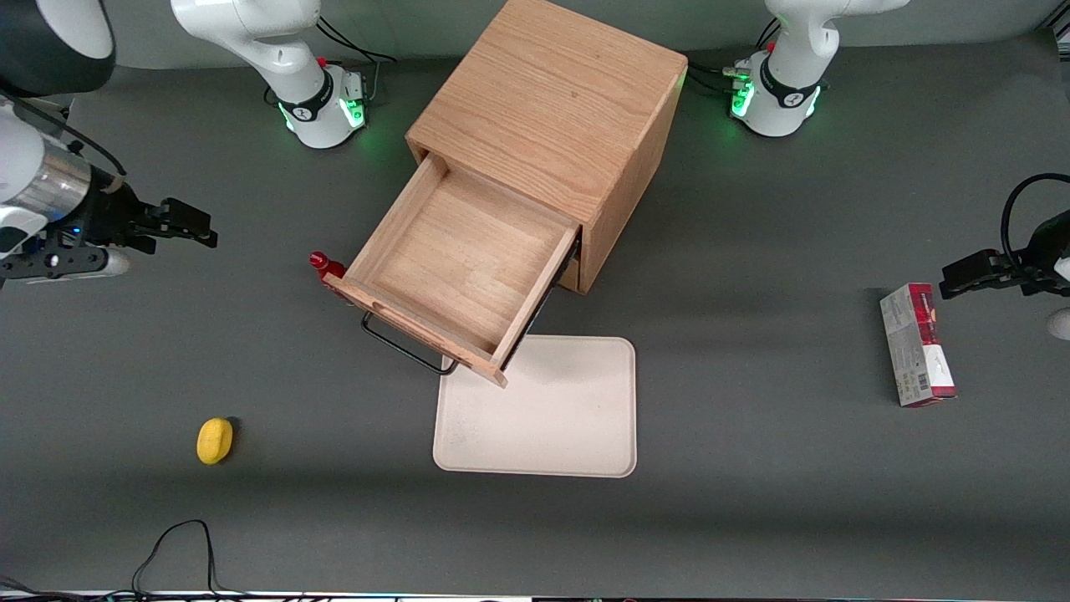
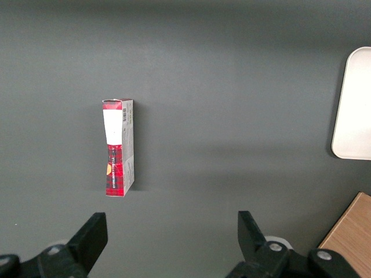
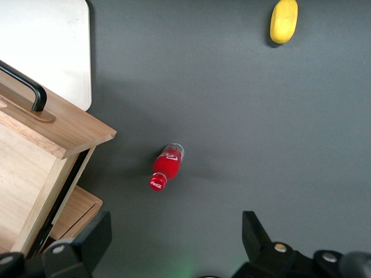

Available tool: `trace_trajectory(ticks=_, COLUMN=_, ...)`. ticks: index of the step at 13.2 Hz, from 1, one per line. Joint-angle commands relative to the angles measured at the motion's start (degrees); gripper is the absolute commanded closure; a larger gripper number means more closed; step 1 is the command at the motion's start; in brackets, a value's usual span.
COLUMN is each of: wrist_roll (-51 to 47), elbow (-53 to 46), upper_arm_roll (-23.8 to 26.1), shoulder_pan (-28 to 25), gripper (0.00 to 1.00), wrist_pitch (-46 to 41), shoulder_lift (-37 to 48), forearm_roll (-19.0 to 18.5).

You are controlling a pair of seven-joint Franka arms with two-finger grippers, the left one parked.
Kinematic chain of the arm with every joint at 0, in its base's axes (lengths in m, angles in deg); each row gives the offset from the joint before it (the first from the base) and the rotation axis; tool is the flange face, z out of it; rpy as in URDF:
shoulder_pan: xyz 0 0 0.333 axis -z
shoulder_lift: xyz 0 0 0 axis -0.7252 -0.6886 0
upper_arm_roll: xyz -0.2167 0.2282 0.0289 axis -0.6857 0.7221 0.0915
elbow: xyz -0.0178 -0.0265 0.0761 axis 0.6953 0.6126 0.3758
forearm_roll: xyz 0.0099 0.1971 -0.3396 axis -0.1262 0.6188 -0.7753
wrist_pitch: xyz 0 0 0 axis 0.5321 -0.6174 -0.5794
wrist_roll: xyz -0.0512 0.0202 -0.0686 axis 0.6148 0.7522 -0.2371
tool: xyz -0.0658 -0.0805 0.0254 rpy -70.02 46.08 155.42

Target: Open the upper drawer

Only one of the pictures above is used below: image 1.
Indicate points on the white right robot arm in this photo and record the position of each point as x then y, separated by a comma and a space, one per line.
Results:
251, 33

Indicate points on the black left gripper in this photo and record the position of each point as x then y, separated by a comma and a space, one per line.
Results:
1047, 251

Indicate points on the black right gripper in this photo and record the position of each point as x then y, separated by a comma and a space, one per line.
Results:
110, 214

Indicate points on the oak wooden drawer cabinet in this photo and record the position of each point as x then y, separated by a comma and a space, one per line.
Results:
552, 92

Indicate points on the white wrist camera black mount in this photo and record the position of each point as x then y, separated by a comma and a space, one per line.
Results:
58, 263

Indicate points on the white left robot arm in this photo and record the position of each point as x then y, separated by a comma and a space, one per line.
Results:
790, 84

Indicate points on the red and grey carton box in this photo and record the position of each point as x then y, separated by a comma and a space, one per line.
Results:
915, 351

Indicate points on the beige plastic tray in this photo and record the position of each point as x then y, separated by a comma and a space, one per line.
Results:
560, 418

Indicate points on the yellow sponge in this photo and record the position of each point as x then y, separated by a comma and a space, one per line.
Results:
214, 441

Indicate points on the red soda bottle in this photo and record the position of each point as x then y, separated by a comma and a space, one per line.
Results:
324, 266

